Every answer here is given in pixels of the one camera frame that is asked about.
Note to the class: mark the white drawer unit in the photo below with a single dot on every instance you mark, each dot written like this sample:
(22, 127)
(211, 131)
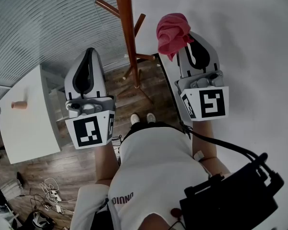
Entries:
(56, 104)

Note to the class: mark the wooden coat rack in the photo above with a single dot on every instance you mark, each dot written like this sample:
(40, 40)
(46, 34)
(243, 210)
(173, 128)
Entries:
(127, 27)

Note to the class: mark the red round button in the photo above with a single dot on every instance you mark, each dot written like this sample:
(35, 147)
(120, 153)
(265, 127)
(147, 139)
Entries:
(176, 212)

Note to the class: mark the person's left forearm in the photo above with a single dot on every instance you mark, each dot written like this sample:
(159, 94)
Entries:
(105, 164)

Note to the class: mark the person's right white shoe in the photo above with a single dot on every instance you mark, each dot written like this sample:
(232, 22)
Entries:
(151, 118)

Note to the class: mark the pink cloth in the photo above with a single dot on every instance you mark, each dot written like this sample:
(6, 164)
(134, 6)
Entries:
(170, 35)

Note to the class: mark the person's left white shoe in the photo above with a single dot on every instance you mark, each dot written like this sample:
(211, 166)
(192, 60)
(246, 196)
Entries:
(135, 118)

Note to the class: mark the person's white shoe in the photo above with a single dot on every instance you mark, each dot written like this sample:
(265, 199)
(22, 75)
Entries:
(135, 118)
(151, 118)

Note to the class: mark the black trousers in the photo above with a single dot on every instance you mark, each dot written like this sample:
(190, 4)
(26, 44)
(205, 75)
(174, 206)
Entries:
(144, 126)

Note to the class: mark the white and black headset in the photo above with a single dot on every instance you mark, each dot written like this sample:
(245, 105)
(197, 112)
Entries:
(39, 220)

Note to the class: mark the white T-shirt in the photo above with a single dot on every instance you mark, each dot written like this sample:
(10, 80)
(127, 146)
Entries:
(158, 171)

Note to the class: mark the white table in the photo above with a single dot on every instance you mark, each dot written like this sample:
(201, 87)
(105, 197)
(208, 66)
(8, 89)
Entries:
(26, 133)

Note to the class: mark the slatted window blinds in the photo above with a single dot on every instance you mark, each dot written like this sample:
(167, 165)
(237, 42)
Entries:
(50, 20)

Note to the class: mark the black chest-mounted box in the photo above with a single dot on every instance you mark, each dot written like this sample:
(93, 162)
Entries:
(230, 200)

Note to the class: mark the person's right forearm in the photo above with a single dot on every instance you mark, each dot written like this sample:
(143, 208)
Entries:
(202, 138)

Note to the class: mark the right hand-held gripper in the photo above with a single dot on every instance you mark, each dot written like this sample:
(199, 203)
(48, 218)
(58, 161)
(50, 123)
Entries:
(211, 102)

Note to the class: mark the small terracotta vase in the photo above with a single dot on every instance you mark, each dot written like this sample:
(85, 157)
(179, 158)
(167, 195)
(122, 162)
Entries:
(19, 105)

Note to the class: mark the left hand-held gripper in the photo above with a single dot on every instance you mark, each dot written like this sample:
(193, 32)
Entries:
(86, 130)

